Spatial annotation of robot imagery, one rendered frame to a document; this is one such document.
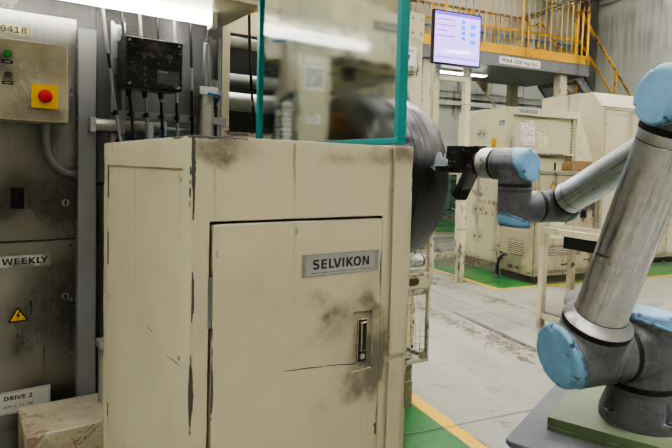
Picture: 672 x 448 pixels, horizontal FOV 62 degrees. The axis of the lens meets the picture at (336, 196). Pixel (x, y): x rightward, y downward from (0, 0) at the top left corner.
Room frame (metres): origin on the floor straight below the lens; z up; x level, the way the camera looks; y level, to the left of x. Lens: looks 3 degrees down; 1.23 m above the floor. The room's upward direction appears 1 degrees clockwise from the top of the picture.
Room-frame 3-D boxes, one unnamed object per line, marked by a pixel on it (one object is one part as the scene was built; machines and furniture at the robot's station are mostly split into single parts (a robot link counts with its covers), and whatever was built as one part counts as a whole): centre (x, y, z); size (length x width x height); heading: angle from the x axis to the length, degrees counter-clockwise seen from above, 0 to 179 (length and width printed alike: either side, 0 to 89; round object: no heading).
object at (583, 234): (4.19, -1.89, 0.40); 0.60 x 0.35 x 0.80; 24
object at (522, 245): (6.48, -2.47, 0.62); 0.91 x 0.58 x 1.25; 114
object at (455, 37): (5.97, -1.22, 2.60); 0.60 x 0.05 x 0.55; 114
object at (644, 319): (1.33, -0.75, 0.82); 0.17 x 0.15 x 0.18; 108
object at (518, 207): (1.55, -0.50, 1.13); 0.12 x 0.09 x 0.12; 108
